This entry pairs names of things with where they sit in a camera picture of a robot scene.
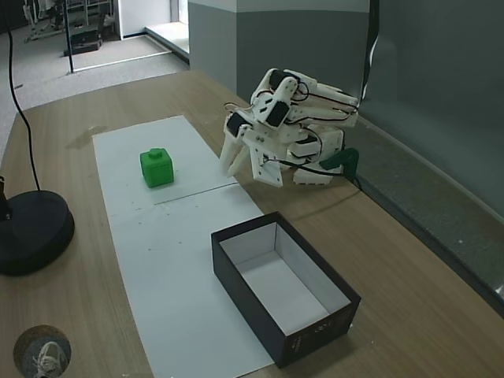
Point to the green cube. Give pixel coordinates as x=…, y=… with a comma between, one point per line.
x=157, y=169

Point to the dark cardboard box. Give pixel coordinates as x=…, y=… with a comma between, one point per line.
x=252, y=275

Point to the green table clamp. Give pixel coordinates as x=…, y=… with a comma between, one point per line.
x=342, y=157

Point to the white paper sheet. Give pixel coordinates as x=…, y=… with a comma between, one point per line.
x=130, y=138
x=169, y=275

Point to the black hanging strip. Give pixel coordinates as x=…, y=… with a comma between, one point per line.
x=370, y=47

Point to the black case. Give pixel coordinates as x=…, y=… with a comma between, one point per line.
x=84, y=39

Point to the black pole stand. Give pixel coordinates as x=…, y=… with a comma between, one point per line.
x=70, y=47

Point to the black round stand base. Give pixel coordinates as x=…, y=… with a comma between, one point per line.
x=31, y=236

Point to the white sneaker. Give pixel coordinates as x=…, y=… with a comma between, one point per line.
x=49, y=360

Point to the white gripper camera mount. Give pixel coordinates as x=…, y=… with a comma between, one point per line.
x=267, y=173

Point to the white frame equipment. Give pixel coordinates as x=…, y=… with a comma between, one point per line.
x=39, y=23

